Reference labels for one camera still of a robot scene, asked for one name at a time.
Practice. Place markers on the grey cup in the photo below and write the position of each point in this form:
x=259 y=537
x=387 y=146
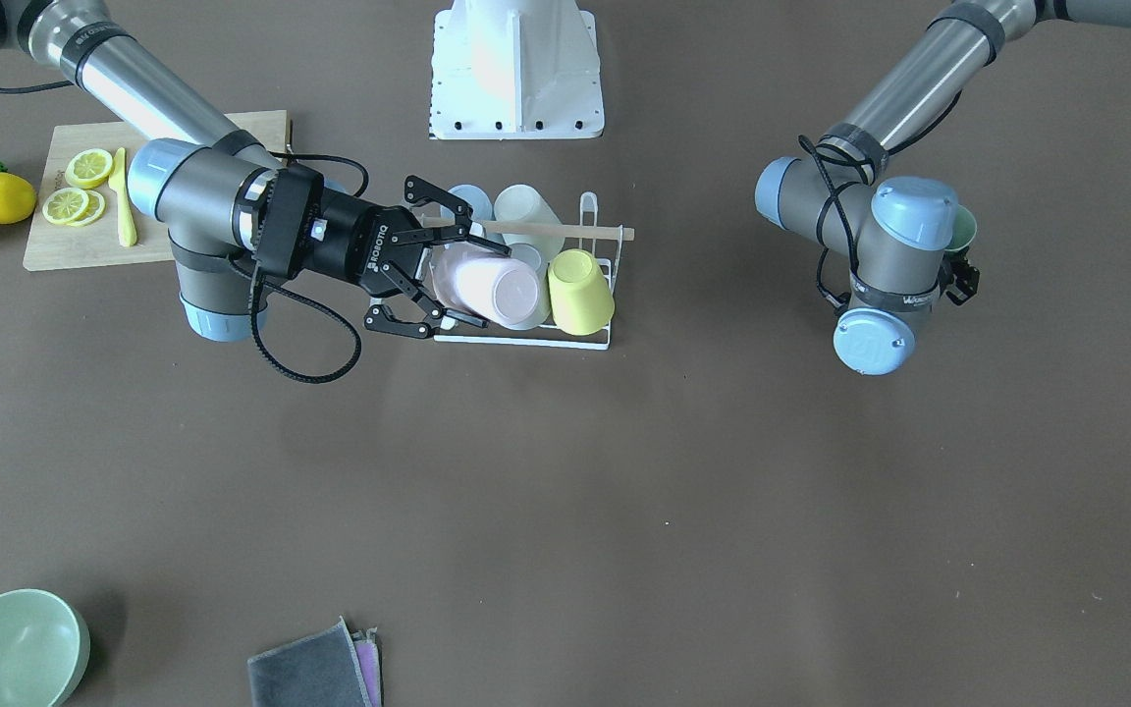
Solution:
x=531 y=255

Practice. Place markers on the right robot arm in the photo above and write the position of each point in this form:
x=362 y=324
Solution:
x=243 y=221

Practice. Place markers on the grey cloth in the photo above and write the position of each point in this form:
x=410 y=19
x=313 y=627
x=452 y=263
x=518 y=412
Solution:
x=321 y=669

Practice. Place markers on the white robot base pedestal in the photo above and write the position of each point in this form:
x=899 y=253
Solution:
x=515 y=70

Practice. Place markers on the purple cloth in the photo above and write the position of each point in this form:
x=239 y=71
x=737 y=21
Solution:
x=367 y=651

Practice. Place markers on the green bowl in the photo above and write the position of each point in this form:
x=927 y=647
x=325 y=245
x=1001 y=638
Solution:
x=44 y=648

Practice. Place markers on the lemon slice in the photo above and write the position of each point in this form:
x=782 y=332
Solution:
x=64 y=205
x=95 y=209
x=89 y=169

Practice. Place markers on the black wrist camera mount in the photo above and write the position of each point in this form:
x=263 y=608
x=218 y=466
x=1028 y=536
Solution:
x=285 y=223

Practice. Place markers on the teal green cup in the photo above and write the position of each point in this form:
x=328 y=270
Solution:
x=964 y=230

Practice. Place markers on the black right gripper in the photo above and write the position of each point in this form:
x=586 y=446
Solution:
x=354 y=244

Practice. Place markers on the white wire cup holder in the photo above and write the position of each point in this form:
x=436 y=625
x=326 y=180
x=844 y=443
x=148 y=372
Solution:
x=605 y=243

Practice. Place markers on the yellow cup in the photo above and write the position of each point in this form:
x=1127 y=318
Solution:
x=581 y=300

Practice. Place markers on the pink cup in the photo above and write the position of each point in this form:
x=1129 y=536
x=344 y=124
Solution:
x=505 y=290

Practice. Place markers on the yellow plastic knife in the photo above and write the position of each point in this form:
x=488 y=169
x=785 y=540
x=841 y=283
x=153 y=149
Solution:
x=119 y=184

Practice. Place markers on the white cup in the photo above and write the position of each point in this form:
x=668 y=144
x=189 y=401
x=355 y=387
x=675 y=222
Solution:
x=521 y=202

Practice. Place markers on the light blue cup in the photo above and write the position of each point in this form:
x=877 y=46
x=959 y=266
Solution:
x=478 y=200

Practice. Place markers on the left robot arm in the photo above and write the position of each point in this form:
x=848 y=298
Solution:
x=905 y=239

